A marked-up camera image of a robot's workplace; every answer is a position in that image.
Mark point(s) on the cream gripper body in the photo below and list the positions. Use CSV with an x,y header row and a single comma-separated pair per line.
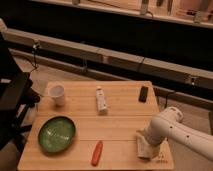
x,y
153,151

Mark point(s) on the white sponge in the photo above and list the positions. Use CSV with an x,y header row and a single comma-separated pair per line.
x,y
142,145

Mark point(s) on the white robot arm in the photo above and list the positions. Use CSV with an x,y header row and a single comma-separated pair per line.
x,y
167,124

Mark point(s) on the green ceramic bowl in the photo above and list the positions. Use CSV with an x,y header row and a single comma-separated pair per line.
x,y
56,134

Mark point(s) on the orange carrot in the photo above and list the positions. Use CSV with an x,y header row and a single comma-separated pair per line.
x,y
97,153

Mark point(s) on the black rectangular block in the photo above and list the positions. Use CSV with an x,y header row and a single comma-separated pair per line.
x,y
143,94

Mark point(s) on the white tube bottle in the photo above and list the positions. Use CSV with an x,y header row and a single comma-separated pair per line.
x,y
101,101

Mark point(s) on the wooden table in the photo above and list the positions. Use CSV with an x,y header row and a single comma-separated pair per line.
x,y
117,129

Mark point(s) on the white paper cup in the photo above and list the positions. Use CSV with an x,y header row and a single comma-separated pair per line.
x,y
57,94

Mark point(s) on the black chair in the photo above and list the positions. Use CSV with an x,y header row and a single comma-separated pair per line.
x,y
16,97

